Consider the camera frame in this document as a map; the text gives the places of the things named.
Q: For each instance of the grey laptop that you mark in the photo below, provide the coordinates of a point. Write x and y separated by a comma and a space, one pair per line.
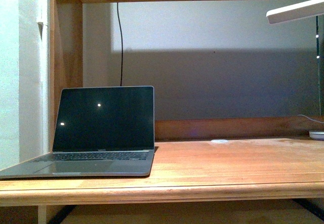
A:
100, 131

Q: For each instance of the white round desk grommet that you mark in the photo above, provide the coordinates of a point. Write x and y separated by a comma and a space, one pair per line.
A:
220, 141

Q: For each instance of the wooden desk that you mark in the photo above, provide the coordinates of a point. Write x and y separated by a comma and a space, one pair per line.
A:
264, 158

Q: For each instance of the white desk lamp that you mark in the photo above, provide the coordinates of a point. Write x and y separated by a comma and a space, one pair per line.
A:
307, 9

